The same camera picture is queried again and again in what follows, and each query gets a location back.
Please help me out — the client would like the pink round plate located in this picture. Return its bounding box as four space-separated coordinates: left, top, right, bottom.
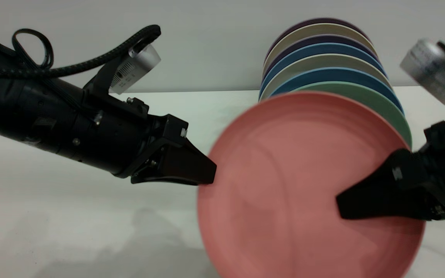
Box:
197 91 426 278

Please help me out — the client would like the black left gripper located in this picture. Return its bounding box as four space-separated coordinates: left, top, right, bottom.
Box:
114 98 217 186

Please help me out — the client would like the black braided cable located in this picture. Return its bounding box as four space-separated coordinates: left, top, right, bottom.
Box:
0 25 162 78

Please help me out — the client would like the black left camera bracket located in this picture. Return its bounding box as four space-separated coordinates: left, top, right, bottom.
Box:
83 56 130 99

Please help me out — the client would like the green round plate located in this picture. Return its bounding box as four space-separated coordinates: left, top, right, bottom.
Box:
292 81 413 149

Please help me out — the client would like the thin black looped cable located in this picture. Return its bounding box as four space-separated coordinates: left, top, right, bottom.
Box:
12 28 54 71

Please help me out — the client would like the dark purple round plate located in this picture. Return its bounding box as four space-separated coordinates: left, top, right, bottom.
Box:
262 35 378 81
266 18 370 58

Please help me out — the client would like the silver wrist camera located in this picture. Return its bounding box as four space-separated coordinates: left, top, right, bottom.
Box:
399 39 445 105
109 44 162 95

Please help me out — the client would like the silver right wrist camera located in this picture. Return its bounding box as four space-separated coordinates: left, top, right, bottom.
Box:
399 39 445 105

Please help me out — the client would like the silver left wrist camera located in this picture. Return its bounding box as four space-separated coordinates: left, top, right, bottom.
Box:
109 44 162 95

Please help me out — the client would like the beige round plate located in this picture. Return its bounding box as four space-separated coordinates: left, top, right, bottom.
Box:
263 23 374 74
259 54 393 102

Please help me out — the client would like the blue round plate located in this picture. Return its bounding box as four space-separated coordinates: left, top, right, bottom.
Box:
271 68 404 114
259 43 387 99

